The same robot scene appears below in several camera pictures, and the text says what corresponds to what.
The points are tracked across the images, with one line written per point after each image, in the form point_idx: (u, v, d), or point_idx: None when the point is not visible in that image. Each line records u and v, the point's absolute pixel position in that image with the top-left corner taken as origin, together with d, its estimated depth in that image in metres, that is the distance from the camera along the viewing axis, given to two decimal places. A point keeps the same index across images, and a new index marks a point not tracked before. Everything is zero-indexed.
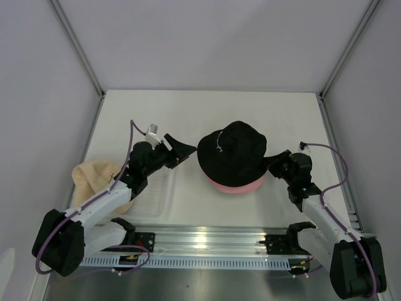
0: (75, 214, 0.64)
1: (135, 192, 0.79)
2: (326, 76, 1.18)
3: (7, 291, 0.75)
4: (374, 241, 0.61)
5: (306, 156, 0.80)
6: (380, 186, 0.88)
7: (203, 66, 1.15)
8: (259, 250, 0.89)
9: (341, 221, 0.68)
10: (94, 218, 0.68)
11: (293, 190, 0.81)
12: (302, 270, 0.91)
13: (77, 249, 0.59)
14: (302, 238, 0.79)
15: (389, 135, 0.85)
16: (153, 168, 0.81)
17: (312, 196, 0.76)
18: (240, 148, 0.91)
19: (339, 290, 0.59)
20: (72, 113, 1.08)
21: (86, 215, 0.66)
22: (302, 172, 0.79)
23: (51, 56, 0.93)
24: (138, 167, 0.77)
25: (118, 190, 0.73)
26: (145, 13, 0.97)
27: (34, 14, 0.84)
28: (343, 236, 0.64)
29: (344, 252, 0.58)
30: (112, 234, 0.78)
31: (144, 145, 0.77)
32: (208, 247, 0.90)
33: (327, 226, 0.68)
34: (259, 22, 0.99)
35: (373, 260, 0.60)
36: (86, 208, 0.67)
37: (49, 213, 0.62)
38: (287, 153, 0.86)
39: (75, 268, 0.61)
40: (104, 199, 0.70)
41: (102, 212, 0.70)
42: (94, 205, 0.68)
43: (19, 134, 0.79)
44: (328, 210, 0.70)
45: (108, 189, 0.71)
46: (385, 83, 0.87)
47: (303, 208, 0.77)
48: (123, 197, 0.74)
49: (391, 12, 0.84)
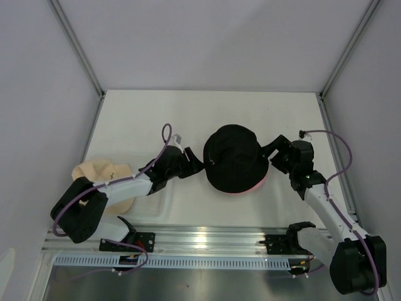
0: (102, 185, 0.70)
1: (154, 188, 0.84)
2: (325, 76, 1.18)
3: (8, 291, 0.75)
4: (380, 239, 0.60)
5: (307, 143, 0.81)
6: (380, 186, 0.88)
7: (203, 66, 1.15)
8: (259, 250, 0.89)
9: (346, 215, 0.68)
10: (118, 195, 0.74)
11: (296, 178, 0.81)
12: (302, 270, 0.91)
13: (94, 219, 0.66)
14: (302, 238, 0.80)
15: (389, 135, 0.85)
16: (175, 170, 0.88)
17: (317, 185, 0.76)
18: (230, 155, 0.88)
19: (338, 284, 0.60)
20: (72, 113, 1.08)
21: (111, 190, 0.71)
22: (304, 158, 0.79)
23: (51, 57, 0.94)
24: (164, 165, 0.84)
25: (142, 180, 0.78)
26: (144, 13, 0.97)
27: (34, 14, 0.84)
28: (347, 233, 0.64)
29: (348, 251, 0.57)
30: (116, 226, 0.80)
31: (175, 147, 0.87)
32: (208, 247, 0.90)
33: (331, 221, 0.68)
34: (259, 22, 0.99)
35: (378, 257, 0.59)
36: (113, 184, 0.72)
37: (79, 179, 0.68)
38: (286, 142, 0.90)
39: (85, 237, 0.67)
40: (128, 182, 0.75)
41: (123, 193, 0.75)
42: (121, 184, 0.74)
43: (19, 135, 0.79)
44: (333, 203, 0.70)
45: (133, 176, 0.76)
46: (386, 83, 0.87)
47: (306, 197, 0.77)
48: (144, 186, 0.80)
49: (392, 11, 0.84)
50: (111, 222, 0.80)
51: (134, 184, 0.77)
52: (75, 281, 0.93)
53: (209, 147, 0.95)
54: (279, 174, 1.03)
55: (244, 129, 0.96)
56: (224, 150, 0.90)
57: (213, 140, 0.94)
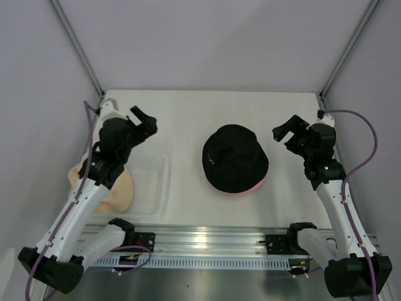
0: (47, 247, 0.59)
1: (109, 179, 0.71)
2: (325, 76, 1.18)
3: (8, 291, 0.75)
4: (386, 258, 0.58)
5: (330, 128, 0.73)
6: (380, 187, 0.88)
7: (203, 66, 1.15)
8: (259, 250, 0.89)
9: (359, 226, 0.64)
10: (74, 236, 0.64)
11: (312, 166, 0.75)
12: (302, 270, 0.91)
13: (71, 267, 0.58)
14: (302, 239, 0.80)
15: (389, 135, 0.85)
16: (124, 147, 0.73)
17: (334, 180, 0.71)
18: (231, 155, 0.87)
19: (331, 288, 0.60)
20: (72, 113, 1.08)
21: (60, 241, 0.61)
22: (324, 145, 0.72)
23: (51, 56, 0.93)
24: (111, 148, 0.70)
25: (88, 197, 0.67)
26: (145, 13, 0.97)
27: (34, 14, 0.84)
28: (354, 248, 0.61)
29: (351, 266, 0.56)
30: (112, 237, 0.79)
31: (118, 121, 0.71)
32: (208, 247, 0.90)
33: (341, 229, 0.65)
34: (259, 23, 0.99)
35: (380, 274, 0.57)
36: (56, 236, 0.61)
37: (22, 252, 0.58)
38: (302, 124, 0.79)
39: (77, 283, 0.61)
40: (74, 214, 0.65)
41: (76, 226, 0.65)
42: (65, 226, 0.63)
43: (19, 136, 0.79)
44: (346, 207, 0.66)
45: (74, 200, 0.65)
46: (386, 83, 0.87)
47: (317, 189, 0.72)
48: (97, 194, 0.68)
49: (392, 12, 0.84)
50: (103, 238, 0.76)
51: (82, 207, 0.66)
52: None
53: (209, 146, 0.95)
54: (279, 174, 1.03)
55: (242, 127, 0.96)
56: (224, 150, 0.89)
57: (213, 138, 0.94)
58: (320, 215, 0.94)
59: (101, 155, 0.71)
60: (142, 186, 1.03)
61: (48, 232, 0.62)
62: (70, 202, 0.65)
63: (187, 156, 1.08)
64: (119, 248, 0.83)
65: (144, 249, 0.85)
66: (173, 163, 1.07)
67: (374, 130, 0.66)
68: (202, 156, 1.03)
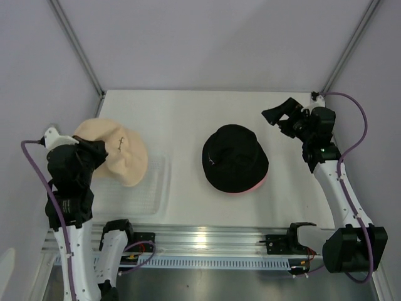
0: None
1: (84, 212, 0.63)
2: (325, 76, 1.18)
3: (8, 291, 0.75)
4: (382, 230, 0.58)
5: (331, 111, 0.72)
6: (380, 186, 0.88)
7: (202, 66, 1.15)
8: (259, 250, 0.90)
9: (354, 199, 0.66)
10: (91, 278, 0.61)
11: (309, 148, 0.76)
12: (302, 270, 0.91)
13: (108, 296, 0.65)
14: (302, 234, 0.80)
15: (389, 135, 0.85)
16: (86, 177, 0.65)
17: (330, 160, 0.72)
18: (230, 155, 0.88)
19: (330, 264, 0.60)
20: (71, 113, 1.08)
21: (85, 295, 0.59)
22: (322, 129, 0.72)
23: (51, 55, 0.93)
24: (71, 181, 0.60)
25: (79, 243, 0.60)
26: (144, 12, 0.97)
27: (33, 14, 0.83)
28: (350, 219, 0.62)
29: (346, 237, 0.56)
30: (118, 245, 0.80)
31: (62, 147, 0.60)
32: (208, 247, 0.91)
33: (337, 202, 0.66)
34: (259, 22, 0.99)
35: (376, 246, 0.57)
36: (76, 291, 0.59)
37: None
38: (297, 107, 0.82)
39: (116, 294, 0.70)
40: (77, 265, 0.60)
41: (88, 268, 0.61)
42: (77, 279, 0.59)
43: (18, 135, 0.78)
44: (342, 183, 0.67)
45: (69, 254, 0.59)
46: (385, 83, 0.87)
47: (315, 171, 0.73)
48: (85, 232, 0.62)
49: (392, 12, 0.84)
50: (114, 250, 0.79)
51: (81, 253, 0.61)
52: None
53: (209, 145, 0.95)
54: (278, 175, 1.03)
55: (240, 126, 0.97)
56: (224, 150, 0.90)
57: (213, 139, 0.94)
58: (320, 215, 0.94)
59: (63, 195, 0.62)
60: (140, 186, 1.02)
61: (66, 294, 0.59)
62: (66, 259, 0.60)
63: (187, 155, 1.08)
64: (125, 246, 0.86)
65: (149, 242, 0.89)
66: (173, 163, 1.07)
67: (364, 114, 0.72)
68: (202, 156, 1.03)
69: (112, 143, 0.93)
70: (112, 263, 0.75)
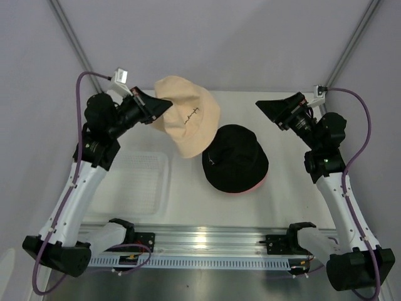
0: (51, 234, 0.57)
1: (106, 161, 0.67)
2: (325, 76, 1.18)
3: (8, 291, 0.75)
4: (390, 251, 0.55)
5: (343, 123, 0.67)
6: (380, 187, 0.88)
7: (203, 66, 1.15)
8: (259, 250, 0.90)
9: (361, 219, 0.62)
10: (76, 219, 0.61)
11: (313, 158, 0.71)
12: (302, 270, 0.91)
13: (77, 253, 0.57)
14: (302, 237, 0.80)
15: (390, 135, 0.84)
16: (121, 128, 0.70)
17: (334, 173, 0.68)
18: (230, 155, 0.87)
19: (334, 281, 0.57)
20: (72, 113, 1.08)
21: (63, 230, 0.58)
22: (331, 142, 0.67)
23: (51, 56, 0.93)
24: (103, 129, 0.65)
25: (86, 180, 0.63)
26: (145, 12, 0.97)
27: (34, 14, 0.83)
28: (357, 241, 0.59)
29: (353, 259, 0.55)
30: (116, 232, 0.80)
31: (101, 95, 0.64)
32: (208, 247, 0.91)
33: (343, 222, 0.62)
34: (259, 23, 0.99)
35: (383, 268, 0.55)
36: (58, 221, 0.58)
37: (26, 241, 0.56)
38: (303, 103, 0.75)
39: (86, 266, 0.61)
40: (73, 197, 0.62)
41: (79, 211, 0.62)
42: (66, 211, 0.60)
43: (19, 137, 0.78)
44: (348, 199, 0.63)
45: (73, 185, 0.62)
46: (386, 83, 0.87)
47: (318, 184, 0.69)
48: (95, 177, 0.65)
49: (393, 11, 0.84)
50: (112, 231, 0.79)
51: (81, 191, 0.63)
52: (75, 281, 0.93)
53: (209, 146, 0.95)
54: (277, 175, 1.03)
55: (239, 126, 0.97)
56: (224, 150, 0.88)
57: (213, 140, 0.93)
58: (321, 215, 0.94)
59: (94, 137, 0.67)
60: (140, 185, 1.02)
61: (49, 219, 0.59)
62: (68, 187, 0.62)
63: None
64: (118, 245, 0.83)
65: (145, 247, 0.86)
66: (173, 162, 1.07)
67: (369, 115, 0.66)
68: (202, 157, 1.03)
69: (183, 109, 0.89)
70: (103, 238, 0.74)
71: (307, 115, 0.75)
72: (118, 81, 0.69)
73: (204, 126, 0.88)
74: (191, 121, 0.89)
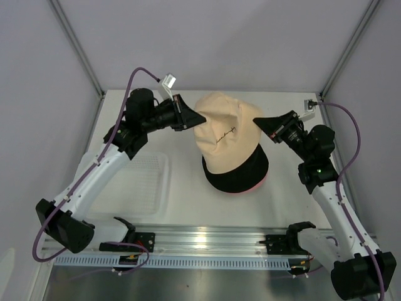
0: (63, 202, 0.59)
1: (131, 149, 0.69)
2: (325, 76, 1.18)
3: (8, 290, 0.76)
4: (390, 254, 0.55)
5: (332, 135, 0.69)
6: (380, 186, 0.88)
7: (202, 66, 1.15)
8: (259, 250, 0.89)
9: (358, 223, 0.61)
10: (91, 197, 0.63)
11: (306, 168, 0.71)
12: (302, 270, 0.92)
13: (83, 231, 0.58)
14: (302, 238, 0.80)
15: (391, 133, 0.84)
16: (152, 126, 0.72)
17: (329, 184, 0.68)
18: None
19: (340, 291, 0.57)
20: (71, 113, 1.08)
21: (76, 200, 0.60)
22: (322, 153, 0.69)
23: (51, 56, 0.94)
24: (136, 119, 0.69)
25: (108, 161, 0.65)
26: (145, 12, 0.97)
27: (33, 12, 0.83)
28: (358, 248, 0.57)
29: (356, 267, 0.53)
30: (117, 231, 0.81)
31: (145, 91, 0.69)
32: (208, 247, 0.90)
33: (341, 229, 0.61)
34: (259, 23, 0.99)
35: (385, 271, 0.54)
36: (74, 192, 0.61)
37: (40, 204, 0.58)
38: (294, 117, 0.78)
39: (86, 244, 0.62)
40: (93, 175, 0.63)
41: (96, 187, 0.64)
42: (84, 184, 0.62)
43: (19, 137, 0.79)
44: (344, 207, 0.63)
45: (96, 162, 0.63)
46: (386, 83, 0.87)
47: (314, 194, 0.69)
48: (120, 161, 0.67)
49: (393, 11, 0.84)
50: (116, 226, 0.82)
51: (103, 170, 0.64)
52: (75, 281, 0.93)
53: None
54: (276, 177, 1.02)
55: None
56: None
57: None
58: (320, 215, 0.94)
59: (128, 125, 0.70)
60: (140, 185, 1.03)
61: (66, 189, 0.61)
62: (92, 163, 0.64)
63: (187, 156, 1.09)
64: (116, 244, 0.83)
65: (144, 249, 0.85)
66: (173, 163, 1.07)
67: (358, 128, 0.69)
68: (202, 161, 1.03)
69: (219, 127, 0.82)
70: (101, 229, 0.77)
71: (299, 128, 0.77)
72: (165, 84, 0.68)
73: (235, 150, 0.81)
74: (224, 142, 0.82)
